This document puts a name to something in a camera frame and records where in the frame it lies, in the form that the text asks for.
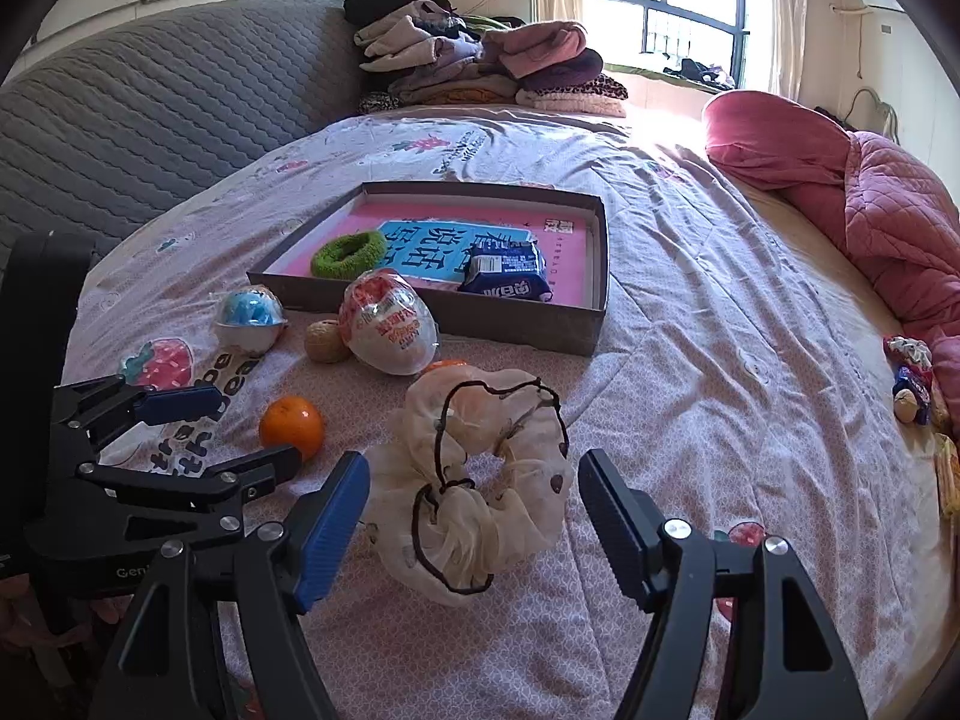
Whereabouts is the large surprise egg toy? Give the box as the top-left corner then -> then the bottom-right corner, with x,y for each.
338,268 -> 438,377

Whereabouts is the small blue surprise egg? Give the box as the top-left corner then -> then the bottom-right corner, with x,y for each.
213,284 -> 288,356

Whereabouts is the pile of folded clothes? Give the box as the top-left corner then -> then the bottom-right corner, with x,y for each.
343,0 -> 628,117

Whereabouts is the green fuzzy hair tie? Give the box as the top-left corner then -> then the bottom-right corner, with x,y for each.
309,229 -> 389,281

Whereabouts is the brown walnut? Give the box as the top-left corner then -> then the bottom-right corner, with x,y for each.
304,319 -> 352,364

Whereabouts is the orange tangerine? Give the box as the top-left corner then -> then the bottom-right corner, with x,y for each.
259,395 -> 325,463
420,359 -> 469,376

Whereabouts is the grey quilted headboard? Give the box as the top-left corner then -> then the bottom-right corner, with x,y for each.
2,0 -> 361,254

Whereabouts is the small colourful toy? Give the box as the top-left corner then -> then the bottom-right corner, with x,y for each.
884,335 -> 952,433

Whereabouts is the blue snack packet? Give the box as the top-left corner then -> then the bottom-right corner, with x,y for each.
459,241 -> 553,302

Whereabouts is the cream curtain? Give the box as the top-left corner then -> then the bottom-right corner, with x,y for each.
770,0 -> 809,103

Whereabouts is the window with dark frame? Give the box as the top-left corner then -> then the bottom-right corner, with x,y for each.
584,0 -> 748,89

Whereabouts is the cream floral scrunchie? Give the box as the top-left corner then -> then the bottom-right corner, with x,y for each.
361,364 -> 574,606

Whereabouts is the pink children's book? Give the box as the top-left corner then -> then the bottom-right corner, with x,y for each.
265,192 -> 594,307

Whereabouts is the red quilted blanket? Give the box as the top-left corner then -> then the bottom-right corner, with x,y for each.
703,91 -> 958,418

